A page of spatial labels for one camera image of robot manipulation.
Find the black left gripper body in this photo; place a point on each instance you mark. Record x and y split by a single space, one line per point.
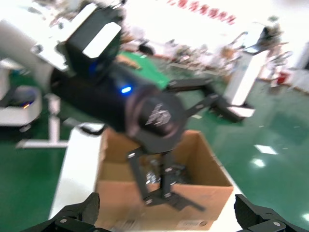
108 101

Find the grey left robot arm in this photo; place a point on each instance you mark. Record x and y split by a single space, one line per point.
21 48

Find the white table leg frame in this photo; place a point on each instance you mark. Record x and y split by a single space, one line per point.
54 120

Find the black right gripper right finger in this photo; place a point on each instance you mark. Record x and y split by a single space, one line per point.
253 217

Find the white round mobile base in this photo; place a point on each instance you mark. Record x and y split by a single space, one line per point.
19 108

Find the white pedestal machine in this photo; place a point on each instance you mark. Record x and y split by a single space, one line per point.
243 77

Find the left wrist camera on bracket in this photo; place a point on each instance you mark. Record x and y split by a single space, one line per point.
94 36

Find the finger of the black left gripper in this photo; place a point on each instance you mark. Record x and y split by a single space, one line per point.
165 178
193 83

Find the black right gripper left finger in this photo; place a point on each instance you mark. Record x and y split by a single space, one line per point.
79 212

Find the bagged graphics card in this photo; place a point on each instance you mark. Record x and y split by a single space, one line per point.
179 176

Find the red floor box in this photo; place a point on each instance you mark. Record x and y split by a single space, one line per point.
282 77

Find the open brown cardboard box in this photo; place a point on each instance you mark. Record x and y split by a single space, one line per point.
120 193

